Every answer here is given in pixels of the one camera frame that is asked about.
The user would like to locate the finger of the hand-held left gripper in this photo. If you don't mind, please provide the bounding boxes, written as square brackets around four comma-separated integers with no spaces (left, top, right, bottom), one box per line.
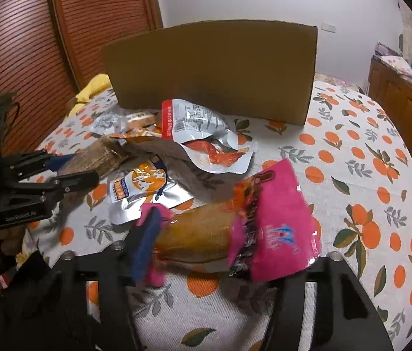
[3,152,78,181]
[0,171,100,213]

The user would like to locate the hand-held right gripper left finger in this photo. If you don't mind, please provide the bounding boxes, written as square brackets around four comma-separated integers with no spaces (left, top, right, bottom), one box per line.
[5,208,163,351]

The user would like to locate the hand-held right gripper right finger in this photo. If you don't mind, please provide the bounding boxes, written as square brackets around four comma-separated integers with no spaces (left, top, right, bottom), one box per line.
[261,253,391,351]

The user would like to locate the brown meat snack packet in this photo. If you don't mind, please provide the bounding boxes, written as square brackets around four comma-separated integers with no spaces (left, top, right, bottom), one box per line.
[58,137,133,183]

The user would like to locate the orange foil snack packet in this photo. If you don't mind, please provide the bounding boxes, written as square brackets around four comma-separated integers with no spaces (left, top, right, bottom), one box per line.
[118,110,163,139]

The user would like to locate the pink chicken leg snack packet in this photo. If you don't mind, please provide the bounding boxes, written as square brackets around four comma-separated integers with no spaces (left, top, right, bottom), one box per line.
[136,159,321,289]

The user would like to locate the brown cardboard box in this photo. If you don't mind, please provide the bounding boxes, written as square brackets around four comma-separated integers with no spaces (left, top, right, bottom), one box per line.
[100,20,318,127]

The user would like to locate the silver orange print snack packet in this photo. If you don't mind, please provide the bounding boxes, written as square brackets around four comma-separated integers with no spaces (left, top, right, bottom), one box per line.
[107,160,195,225]

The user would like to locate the grey white snack packet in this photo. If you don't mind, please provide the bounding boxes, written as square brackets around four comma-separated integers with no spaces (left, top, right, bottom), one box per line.
[91,111,127,136]

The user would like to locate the brown slatted wooden door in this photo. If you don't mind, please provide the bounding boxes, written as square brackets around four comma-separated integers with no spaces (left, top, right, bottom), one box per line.
[0,0,163,161]

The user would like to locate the brown flat snack packet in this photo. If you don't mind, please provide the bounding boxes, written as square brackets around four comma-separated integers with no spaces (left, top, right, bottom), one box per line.
[113,135,206,200]

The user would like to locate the dark cloth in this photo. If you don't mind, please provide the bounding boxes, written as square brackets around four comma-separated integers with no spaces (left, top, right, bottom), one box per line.
[0,250,51,351]

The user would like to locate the silver red label snack packet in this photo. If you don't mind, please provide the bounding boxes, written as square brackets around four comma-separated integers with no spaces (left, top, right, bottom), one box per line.
[161,99,258,174]

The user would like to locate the orange print tablecloth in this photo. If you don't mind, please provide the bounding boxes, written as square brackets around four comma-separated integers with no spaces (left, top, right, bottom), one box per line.
[19,77,412,351]

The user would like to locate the wooden cabinet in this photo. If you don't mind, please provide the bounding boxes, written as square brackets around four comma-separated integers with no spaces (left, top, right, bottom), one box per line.
[368,58,412,194]

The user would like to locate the clutter on cabinet top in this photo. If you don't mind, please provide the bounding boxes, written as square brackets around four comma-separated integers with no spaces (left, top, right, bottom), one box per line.
[373,42,412,81]

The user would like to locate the beige hanging cloth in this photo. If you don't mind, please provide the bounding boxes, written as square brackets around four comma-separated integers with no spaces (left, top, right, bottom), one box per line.
[397,2,412,63]

